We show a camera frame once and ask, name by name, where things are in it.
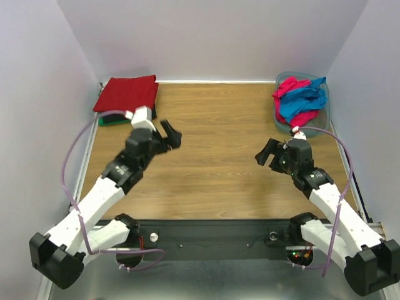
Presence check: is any red t-shirt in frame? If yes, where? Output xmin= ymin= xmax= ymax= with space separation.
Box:
xmin=92 ymin=74 xmax=159 ymax=114

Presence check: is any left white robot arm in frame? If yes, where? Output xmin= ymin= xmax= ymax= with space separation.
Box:
xmin=29 ymin=120 xmax=182 ymax=289

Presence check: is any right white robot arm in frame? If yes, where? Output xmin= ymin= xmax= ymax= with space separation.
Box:
xmin=255 ymin=136 xmax=399 ymax=296

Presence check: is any grey plastic basket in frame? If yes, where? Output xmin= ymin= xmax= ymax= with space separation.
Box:
xmin=273 ymin=72 xmax=330 ymax=133

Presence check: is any folded green t-shirt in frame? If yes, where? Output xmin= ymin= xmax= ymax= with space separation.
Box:
xmin=97 ymin=90 xmax=134 ymax=127

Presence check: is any blue t-shirt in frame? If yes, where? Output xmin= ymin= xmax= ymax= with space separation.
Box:
xmin=279 ymin=77 xmax=328 ymax=123

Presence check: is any pink t-shirt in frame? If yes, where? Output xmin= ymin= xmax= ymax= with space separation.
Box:
xmin=272 ymin=76 xmax=319 ymax=127

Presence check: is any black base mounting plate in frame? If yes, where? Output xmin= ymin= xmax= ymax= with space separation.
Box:
xmin=116 ymin=219 xmax=308 ymax=266

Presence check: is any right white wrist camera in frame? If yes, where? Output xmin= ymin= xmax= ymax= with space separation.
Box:
xmin=290 ymin=126 xmax=307 ymax=141

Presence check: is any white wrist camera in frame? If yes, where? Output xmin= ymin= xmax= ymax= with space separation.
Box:
xmin=290 ymin=126 xmax=307 ymax=141
xmin=124 ymin=106 xmax=156 ymax=132

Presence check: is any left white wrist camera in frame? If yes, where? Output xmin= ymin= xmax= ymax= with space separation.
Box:
xmin=124 ymin=106 xmax=156 ymax=132

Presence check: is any aluminium frame rail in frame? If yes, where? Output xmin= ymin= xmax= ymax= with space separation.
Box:
xmin=37 ymin=115 xmax=101 ymax=300

